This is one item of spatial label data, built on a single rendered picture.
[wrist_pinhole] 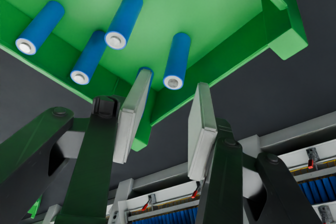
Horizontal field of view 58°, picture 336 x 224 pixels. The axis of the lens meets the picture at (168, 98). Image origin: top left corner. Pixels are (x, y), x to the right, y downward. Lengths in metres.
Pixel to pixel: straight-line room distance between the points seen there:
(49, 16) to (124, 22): 0.08
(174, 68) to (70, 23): 0.13
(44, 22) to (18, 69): 0.92
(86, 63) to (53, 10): 0.06
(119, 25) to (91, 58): 0.06
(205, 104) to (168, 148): 1.15
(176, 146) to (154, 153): 0.12
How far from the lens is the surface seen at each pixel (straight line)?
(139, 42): 0.32
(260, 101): 1.06
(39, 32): 0.29
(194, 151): 0.15
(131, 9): 0.27
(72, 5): 0.32
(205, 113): 0.16
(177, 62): 0.27
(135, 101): 0.15
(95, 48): 0.30
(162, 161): 1.41
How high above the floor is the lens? 0.74
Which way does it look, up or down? 43 degrees down
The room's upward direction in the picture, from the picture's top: 168 degrees counter-clockwise
